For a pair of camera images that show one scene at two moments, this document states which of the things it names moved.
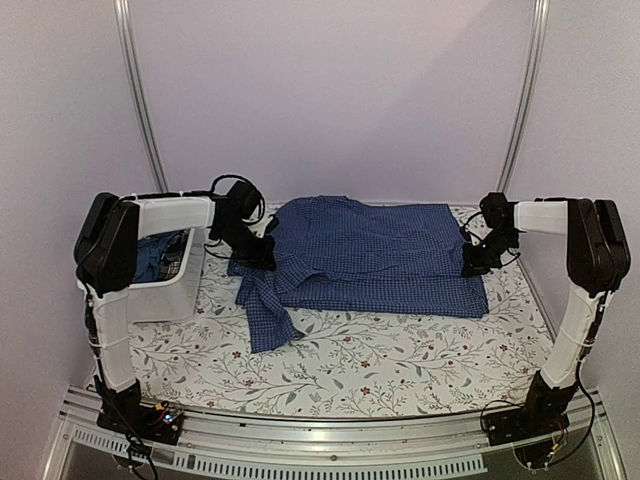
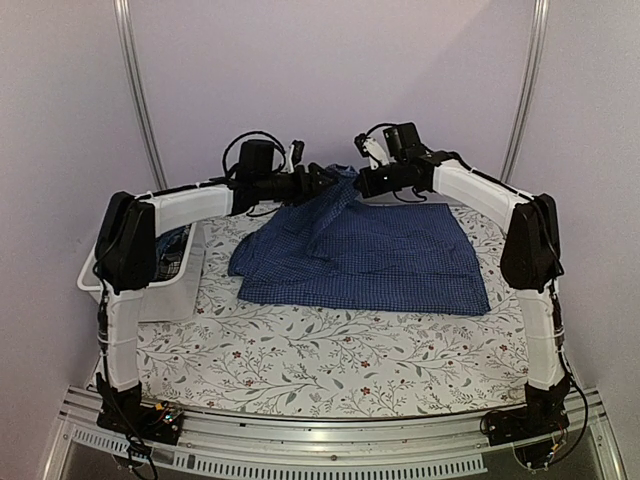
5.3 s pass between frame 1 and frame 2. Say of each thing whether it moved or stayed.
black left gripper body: moved
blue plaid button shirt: moved
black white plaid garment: stayed
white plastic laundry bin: stayed
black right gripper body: moved
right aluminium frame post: stayed
